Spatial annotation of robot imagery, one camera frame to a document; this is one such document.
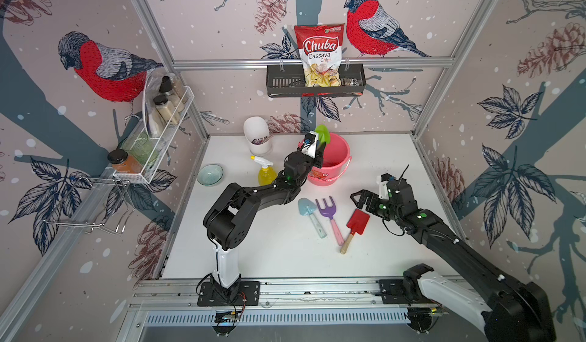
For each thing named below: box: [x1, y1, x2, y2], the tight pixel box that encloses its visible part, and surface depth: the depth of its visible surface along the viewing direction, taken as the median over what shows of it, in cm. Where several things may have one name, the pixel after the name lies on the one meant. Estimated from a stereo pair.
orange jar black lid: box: [107, 148, 143, 174], surface depth 62 cm
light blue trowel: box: [297, 197, 328, 239], surface depth 92 cm
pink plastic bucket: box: [307, 132, 353, 188], surface depth 94 cm
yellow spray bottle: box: [250, 155, 277, 187], surface depth 92 cm
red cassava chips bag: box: [294, 22, 346, 88], surface depth 83 cm
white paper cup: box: [243, 116, 273, 157], surface depth 109 cm
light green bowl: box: [196, 163, 224, 187], surface depth 103 cm
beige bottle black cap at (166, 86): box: [158, 75, 185, 113], surface depth 83 cm
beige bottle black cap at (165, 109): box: [152, 94, 179, 126], surface depth 78 cm
